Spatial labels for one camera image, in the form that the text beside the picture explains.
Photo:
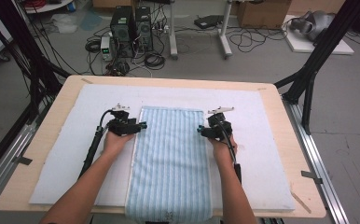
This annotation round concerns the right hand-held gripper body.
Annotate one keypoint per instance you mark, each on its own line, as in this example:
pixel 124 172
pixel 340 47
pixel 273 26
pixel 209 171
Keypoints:
pixel 220 127

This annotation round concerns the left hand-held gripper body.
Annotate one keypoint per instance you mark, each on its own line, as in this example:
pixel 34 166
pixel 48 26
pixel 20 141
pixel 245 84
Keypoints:
pixel 120 126

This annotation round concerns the light blue striped towel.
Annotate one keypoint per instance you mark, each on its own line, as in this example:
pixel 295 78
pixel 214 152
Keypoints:
pixel 168 165

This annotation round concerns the person's left hand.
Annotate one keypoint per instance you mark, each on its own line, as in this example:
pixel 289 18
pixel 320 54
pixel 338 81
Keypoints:
pixel 117 143

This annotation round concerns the person's right hand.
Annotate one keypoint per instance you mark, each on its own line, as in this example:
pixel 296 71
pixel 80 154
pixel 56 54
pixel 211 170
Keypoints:
pixel 223 149

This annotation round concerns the white foam mat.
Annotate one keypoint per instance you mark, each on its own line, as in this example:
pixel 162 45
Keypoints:
pixel 75 140

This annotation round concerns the brown tape piece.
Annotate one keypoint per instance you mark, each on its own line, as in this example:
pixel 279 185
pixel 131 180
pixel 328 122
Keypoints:
pixel 86 80

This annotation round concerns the grey bench power supply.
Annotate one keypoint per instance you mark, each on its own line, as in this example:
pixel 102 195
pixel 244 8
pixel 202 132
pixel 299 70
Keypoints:
pixel 106 48

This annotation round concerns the white desk leg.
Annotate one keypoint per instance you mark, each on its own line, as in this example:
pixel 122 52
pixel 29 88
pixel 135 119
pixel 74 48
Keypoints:
pixel 173 37
pixel 224 37

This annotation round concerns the black computer tower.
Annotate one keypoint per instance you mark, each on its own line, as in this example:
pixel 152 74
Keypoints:
pixel 144 29
pixel 122 29

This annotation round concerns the white power strip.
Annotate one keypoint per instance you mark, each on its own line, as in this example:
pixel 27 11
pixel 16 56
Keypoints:
pixel 161 28

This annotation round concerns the black tape piece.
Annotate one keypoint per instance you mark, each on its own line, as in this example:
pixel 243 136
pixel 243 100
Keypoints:
pixel 311 175
pixel 23 160

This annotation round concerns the black flat device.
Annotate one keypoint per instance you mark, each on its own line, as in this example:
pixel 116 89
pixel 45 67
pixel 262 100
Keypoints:
pixel 208 21

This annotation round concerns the teal sheet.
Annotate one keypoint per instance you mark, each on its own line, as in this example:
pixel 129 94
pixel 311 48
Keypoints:
pixel 90 20

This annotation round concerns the thin wooden strip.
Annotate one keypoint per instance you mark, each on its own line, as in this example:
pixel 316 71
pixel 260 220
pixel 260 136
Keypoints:
pixel 301 202

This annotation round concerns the white floor board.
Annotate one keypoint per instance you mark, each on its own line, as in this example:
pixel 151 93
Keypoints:
pixel 302 46

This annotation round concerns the clear plastic bag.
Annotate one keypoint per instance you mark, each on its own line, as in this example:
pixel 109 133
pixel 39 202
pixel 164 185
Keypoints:
pixel 63 24

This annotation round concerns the large cardboard box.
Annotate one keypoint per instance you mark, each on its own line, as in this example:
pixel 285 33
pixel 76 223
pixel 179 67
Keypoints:
pixel 262 14

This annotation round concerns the low cardboard box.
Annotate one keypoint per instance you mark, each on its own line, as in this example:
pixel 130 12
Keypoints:
pixel 113 3

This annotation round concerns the round white table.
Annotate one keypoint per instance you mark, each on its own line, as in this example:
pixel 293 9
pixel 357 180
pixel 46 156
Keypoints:
pixel 49 6

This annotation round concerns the grey bag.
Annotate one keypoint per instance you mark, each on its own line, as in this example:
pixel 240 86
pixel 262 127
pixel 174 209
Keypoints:
pixel 316 23

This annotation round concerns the wide cardboard box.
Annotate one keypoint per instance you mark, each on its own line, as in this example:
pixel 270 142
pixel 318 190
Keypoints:
pixel 318 6

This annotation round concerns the aluminium rail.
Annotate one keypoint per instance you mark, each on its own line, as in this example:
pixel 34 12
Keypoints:
pixel 10 155
pixel 316 155

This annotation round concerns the black metal frame strut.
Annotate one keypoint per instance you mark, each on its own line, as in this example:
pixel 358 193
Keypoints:
pixel 321 49

